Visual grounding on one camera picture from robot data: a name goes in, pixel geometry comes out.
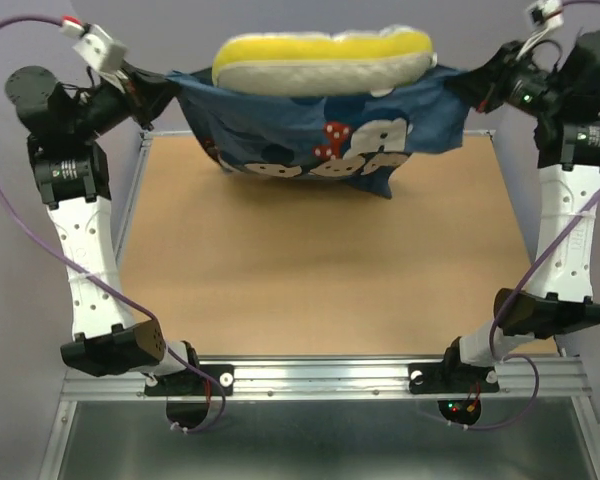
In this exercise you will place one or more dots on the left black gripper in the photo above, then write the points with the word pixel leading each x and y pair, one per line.
pixel 144 92

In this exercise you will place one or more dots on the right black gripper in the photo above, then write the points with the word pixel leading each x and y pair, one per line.
pixel 489 82

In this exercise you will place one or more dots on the white pillow yellow edge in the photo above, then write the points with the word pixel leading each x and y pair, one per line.
pixel 289 64

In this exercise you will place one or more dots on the blue lettered pillowcase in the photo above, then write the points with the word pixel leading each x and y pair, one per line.
pixel 359 140

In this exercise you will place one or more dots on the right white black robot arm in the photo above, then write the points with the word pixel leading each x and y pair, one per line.
pixel 555 297

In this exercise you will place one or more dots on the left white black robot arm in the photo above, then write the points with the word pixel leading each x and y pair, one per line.
pixel 70 170

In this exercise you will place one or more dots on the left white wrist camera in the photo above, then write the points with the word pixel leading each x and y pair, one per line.
pixel 102 52

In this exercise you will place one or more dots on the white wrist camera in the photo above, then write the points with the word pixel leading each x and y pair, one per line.
pixel 543 17
pixel 102 52

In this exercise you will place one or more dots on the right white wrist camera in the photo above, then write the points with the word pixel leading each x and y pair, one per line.
pixel 543 17

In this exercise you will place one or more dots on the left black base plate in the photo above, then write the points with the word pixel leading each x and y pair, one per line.
pixel 187 383

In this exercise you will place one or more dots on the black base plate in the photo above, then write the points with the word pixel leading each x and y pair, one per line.
pixel 187 383
pixel 428 378

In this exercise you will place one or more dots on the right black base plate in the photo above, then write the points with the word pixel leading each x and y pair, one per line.
pixel 428 378

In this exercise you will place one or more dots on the aluminium mounting rail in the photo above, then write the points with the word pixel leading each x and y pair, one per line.
pixel 306 378

